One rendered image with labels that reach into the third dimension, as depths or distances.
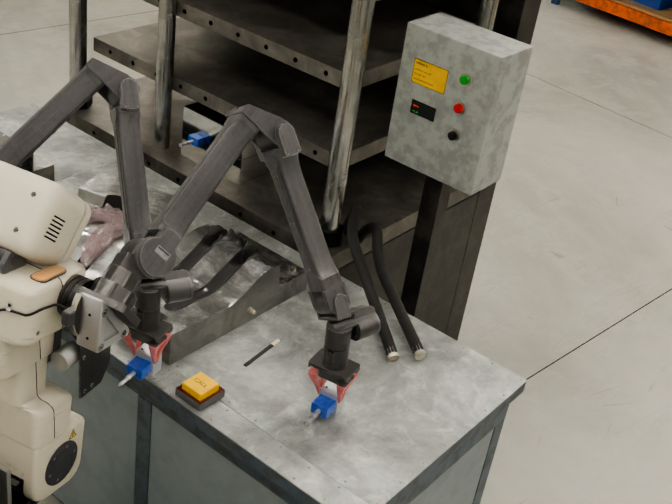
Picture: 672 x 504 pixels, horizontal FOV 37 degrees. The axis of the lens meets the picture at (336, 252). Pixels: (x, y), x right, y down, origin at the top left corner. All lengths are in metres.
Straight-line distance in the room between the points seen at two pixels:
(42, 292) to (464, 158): 1.28
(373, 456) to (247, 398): 0.33
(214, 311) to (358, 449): 0.50
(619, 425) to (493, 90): 1.66
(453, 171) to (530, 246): 2.09
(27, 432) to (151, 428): 0.47
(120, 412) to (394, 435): 0.73
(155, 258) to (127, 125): 0.44
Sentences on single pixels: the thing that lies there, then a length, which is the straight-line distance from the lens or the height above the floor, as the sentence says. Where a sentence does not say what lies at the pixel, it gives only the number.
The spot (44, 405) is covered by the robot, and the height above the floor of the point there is 0.90.
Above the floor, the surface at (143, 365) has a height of 0.84.
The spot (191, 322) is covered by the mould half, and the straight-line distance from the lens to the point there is 2.38.
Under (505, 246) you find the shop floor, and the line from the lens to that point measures 4.74.
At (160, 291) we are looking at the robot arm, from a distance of 2.23.
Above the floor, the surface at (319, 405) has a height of 0.84.
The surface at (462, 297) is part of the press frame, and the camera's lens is 3.85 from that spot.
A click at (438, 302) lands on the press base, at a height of 0.30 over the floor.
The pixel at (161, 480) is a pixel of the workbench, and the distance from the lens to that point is 2.61.
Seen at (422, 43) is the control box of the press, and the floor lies 1.43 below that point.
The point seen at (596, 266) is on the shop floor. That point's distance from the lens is 4.79.
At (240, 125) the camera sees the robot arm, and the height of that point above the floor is 1.44.
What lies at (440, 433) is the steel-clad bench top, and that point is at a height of 0.80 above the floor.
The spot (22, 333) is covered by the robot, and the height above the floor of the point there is 1.15.
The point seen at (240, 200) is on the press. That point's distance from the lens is 3.12.
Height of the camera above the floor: 2.30
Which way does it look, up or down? 31 degrees down
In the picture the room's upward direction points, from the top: 9 degrees clockwise
